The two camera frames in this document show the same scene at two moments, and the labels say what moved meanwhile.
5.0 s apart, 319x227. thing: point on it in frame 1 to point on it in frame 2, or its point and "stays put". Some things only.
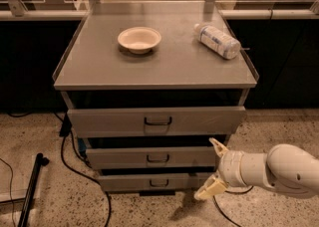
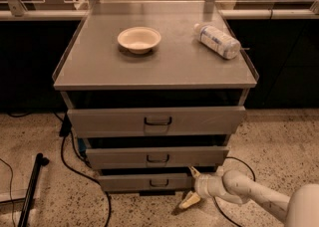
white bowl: x=139 y=40 stays put
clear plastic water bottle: x=227 y=47 stays put
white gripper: x=228 y=167 to x=201 y=184
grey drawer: x=149 y=182 stays put
